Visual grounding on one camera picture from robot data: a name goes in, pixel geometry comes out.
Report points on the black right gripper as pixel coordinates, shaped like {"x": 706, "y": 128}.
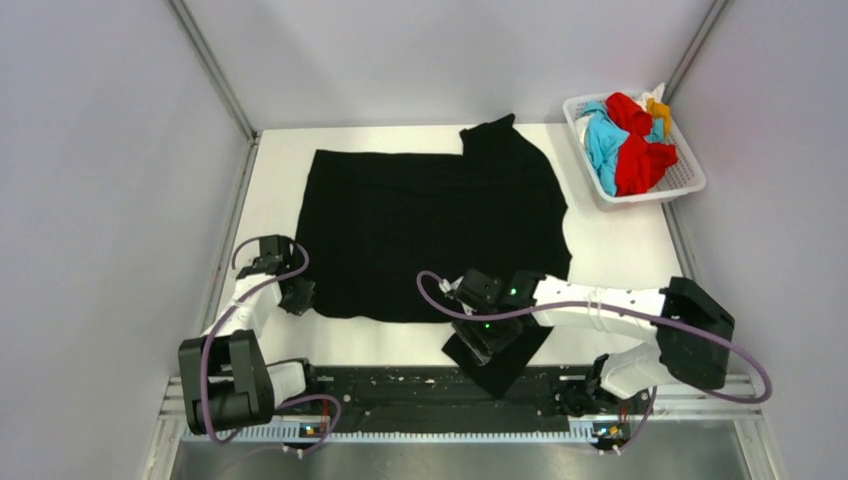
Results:
{"x": 483, "y": 345}

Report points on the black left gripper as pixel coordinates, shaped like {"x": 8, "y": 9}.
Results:
{"x": 304, "y": 297}

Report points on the black t-shirt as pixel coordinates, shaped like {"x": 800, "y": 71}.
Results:
{"x": 371, "y": 222}

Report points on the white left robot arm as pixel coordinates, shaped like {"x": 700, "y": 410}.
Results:
{"x": 227, "y": 384}

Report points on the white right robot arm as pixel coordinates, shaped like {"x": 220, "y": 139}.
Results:
{"x": 681, "y": 333}

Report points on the light blue t-shirt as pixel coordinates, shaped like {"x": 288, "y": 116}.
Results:
{"x": 602, "y": 141}

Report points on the red t-shirt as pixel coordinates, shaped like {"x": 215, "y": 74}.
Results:
{"x": 646, "y": 154}

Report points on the white plastic laundry basket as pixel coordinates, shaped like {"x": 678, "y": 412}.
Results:
{"x": 686, "y": 177}

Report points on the yellow t-shirt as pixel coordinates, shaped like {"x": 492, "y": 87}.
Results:
{"x": 659, "y": 110}

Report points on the white t-shirt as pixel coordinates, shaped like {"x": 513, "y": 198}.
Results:
{"x": 655, "y": 95}

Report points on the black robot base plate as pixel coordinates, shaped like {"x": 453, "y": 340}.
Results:
{"x": 442, "y": 400}

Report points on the white slotted cable duct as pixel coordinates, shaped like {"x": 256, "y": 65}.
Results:
{"x": 296, "y": 433}

